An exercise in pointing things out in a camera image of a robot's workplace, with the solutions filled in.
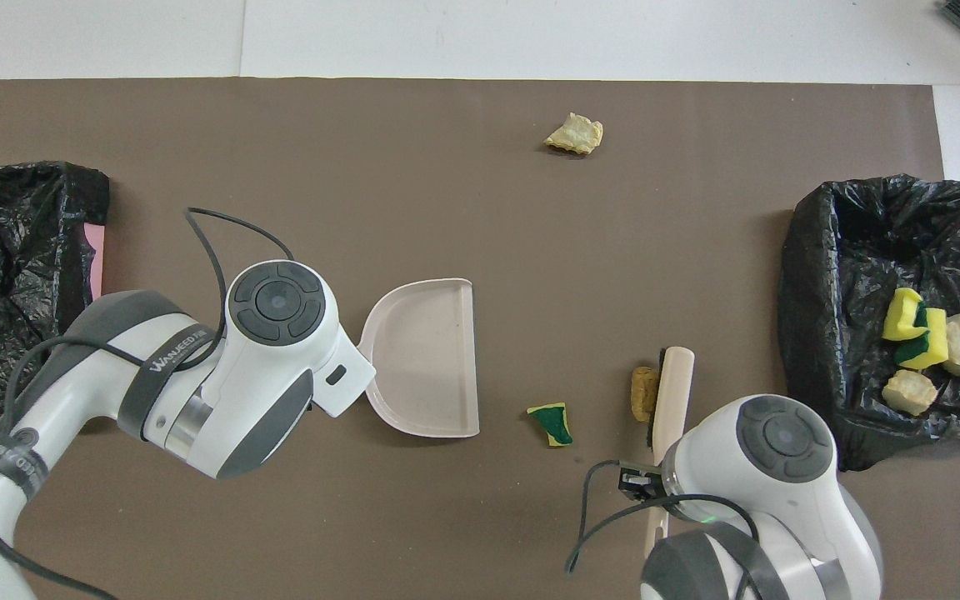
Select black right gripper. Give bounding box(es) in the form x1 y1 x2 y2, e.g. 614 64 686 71
618 463 666 503

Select brown fried nugget piece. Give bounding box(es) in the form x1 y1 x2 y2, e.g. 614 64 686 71
631 366 661 423

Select beige hand brush black bristles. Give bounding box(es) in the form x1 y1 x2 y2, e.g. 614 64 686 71
642 346 696 561

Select small green yellow sponge piece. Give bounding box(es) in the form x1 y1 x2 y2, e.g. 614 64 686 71
527 402 574 448

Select beige plastic dustpan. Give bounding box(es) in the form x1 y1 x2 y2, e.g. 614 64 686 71
359 278 481 439

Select black bag lined bin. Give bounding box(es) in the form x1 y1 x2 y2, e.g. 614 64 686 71
777 173 960 473

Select pink bin with black bag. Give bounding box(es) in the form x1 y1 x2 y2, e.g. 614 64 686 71
0 161 111 418

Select brown paper mat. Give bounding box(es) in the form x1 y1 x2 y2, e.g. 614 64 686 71
0 77 960 600

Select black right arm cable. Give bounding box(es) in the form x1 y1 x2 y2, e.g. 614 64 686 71
565 458 760 576

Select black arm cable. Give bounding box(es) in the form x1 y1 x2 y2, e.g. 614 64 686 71
0 207 296 600
565 458 760 576

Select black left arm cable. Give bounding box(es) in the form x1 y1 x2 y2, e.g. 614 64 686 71
0 207 296 600

